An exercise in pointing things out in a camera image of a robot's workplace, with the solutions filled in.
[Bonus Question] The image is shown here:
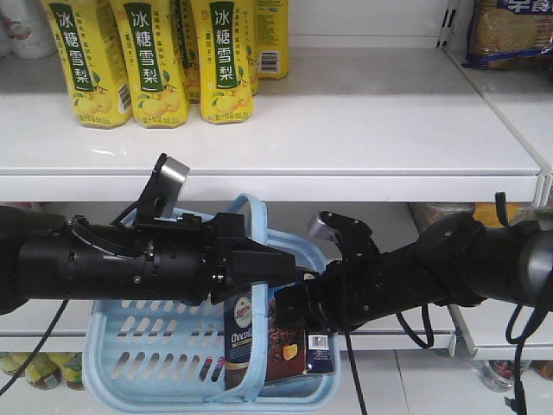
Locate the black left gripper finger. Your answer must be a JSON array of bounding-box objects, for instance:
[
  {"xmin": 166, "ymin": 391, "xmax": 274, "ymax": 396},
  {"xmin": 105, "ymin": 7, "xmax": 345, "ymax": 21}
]
[{"xmin": 210, "ymin": 238, "xmax": 297, "ymax": 304}]

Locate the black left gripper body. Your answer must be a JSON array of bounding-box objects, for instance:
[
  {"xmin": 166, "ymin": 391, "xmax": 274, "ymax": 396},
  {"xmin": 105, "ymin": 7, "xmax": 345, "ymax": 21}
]
[{"xmin": 123, "ymin": 212, "xmax": 246, "ymax": 306}]

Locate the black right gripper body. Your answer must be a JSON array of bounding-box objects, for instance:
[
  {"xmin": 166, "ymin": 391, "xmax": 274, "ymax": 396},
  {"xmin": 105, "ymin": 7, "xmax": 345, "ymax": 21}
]
[{"xmin": 274, "ymin": 246, "xmax": 432, "ymax": 333}]

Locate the blue chocolate cookie box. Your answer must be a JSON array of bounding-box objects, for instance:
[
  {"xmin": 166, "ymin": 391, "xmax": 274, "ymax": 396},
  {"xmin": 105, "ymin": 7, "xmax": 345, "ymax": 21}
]
[{"xmin": 224, "ymin": 285, "xmax": 334, "ymax": 389}]

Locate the light blue plastic basket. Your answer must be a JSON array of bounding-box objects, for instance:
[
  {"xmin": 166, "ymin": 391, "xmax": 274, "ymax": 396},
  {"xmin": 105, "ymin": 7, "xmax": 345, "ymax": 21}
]
[{"xmin": 82, "ymin": 192, "xmax": 342, "ymax": 412}]

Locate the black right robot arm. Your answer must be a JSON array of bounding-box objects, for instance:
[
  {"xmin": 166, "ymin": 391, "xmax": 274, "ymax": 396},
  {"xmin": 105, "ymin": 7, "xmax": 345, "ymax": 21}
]
[{"xmin": 275, "ymin": 211, "xmax": 552, "ymax": 333}]

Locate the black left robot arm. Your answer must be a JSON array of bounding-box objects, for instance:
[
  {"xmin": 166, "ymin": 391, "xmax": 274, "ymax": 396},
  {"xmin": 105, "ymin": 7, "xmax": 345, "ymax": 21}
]
[{"xmin": 1, "ymin": 206, "xmax": 296, "ymax": 314}]

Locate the yellow pear drink bottle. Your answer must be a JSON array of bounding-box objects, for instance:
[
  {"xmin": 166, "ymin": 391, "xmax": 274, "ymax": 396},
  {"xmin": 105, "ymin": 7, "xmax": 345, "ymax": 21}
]
[
  {"xmin": 110, "ymin": 1, "xmax": 189, "ymax": 129},
  {"xmin": 41, "ymin": 1, "xmax": 132, "ymax": 129},
  {"xmin": 191, "ymin": 1, "xmax": 254, "ymax": 125},
  {"xmin": 254, "ymin": 0, "xmax": 290, "ymax": 80}
]

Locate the white upper store shelf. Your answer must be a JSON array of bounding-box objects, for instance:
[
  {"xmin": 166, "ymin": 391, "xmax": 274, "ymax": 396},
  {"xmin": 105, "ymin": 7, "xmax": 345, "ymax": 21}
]
[{"xmin": 1, "ymin": 48, "xmax": 550, "ymax": 202}]

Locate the white right store shelf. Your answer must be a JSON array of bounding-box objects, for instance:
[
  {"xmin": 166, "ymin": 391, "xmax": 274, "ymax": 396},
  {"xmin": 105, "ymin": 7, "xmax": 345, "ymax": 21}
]
[{"xmin": 442, "ymin": 48, "xmax": 552, "ymax": 208}]

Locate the white bottle pink label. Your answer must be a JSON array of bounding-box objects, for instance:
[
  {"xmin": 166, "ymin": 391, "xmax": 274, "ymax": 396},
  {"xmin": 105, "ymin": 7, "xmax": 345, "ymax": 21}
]
[{"xmin": 1, "ymin": 0, "xmax": 57, "ymax": 60}]

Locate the blue cracker package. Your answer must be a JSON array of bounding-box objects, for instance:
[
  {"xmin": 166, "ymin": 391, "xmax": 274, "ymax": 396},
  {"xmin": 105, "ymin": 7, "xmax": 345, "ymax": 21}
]
[{"xmin": 466, "ymin": 0, "xmax": 552, "ymax": 69}]

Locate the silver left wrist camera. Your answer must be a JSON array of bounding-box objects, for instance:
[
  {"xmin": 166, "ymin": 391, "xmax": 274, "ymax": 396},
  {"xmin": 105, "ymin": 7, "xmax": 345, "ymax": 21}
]
[{"xmin": 137, "ymin": 153, "xmax": 190, "ymax": 220}]

